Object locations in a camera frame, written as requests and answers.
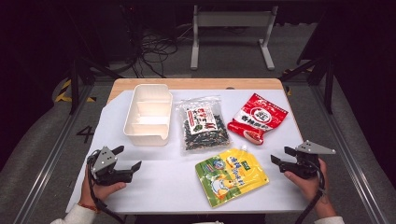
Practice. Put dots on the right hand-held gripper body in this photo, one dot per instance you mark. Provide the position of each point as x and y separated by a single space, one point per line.
303 168

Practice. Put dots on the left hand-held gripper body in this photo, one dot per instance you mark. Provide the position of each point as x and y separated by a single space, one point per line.
104 174

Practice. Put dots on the white divided plastic box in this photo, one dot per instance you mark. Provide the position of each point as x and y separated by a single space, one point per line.
149 137

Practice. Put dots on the red seasoning packet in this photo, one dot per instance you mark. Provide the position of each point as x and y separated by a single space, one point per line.
258 115

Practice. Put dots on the yellow green spout pouch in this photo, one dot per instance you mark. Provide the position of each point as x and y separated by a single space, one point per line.
230 177

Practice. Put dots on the clear bag of dried seaweed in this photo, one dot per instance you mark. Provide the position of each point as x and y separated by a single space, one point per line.
204 124

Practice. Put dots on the person's right hand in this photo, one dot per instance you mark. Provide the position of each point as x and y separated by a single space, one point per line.
311 188

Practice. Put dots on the person's left hand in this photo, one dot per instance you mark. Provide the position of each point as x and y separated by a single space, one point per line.
95 194

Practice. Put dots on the white table mat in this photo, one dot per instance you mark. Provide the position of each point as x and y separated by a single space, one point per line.
155 180

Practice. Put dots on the black metal stand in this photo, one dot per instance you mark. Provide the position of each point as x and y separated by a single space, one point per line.
328 90
74 87

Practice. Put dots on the aluminium floor rail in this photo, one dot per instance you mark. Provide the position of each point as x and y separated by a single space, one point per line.
348 161
46 168

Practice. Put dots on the white metal stand frame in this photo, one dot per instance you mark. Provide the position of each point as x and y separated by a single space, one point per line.
233 18

